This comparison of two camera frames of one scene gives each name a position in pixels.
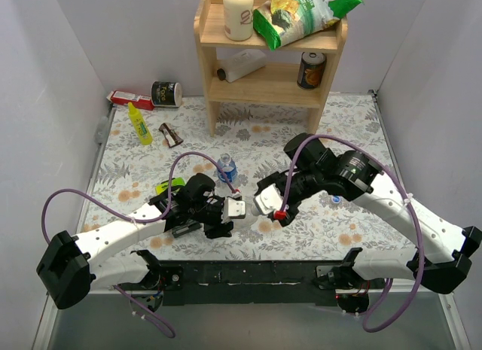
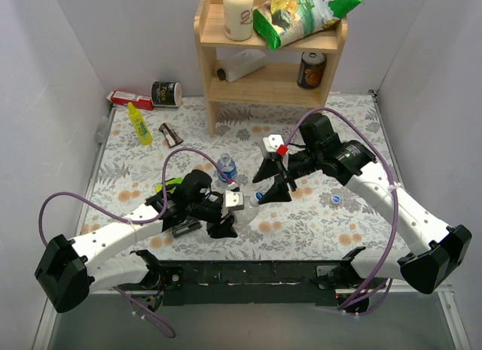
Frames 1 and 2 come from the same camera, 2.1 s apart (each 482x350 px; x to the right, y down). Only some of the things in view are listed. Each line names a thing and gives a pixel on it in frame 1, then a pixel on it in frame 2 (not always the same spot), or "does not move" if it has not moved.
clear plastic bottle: x=250 y=218 does not move
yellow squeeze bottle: x=140 y=125 does not move
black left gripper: x=215 y=216 does not move
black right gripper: x=288 y=201 -> x=285 y=175
